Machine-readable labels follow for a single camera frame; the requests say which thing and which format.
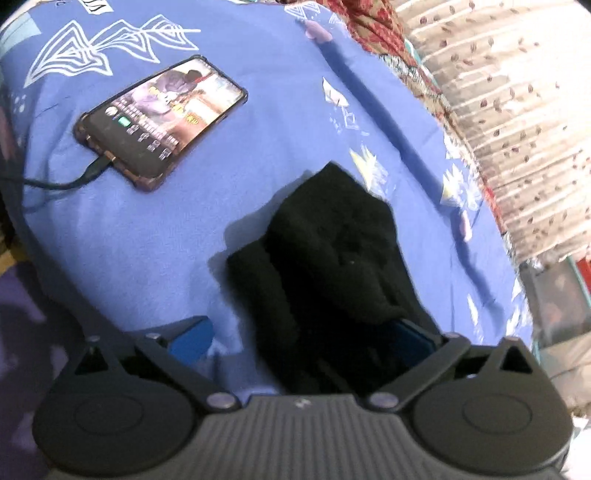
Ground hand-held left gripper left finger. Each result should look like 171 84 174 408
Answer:
68 316 242 412

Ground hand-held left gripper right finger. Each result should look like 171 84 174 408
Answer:
355 319 539 414

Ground black pants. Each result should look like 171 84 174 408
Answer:
225 161 445 398

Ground blue printed bedsheet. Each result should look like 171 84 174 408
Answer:
0 0 533 403

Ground dark box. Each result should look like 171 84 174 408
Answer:
519 257 591 344

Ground smartphone in clear case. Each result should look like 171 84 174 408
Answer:
74 54 248 193

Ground white leaf print curtain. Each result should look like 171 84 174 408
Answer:
390 0 591 271

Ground red floral blanket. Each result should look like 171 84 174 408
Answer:
281 0 509 236

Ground black charging cable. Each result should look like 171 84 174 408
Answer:
0 156 114 191

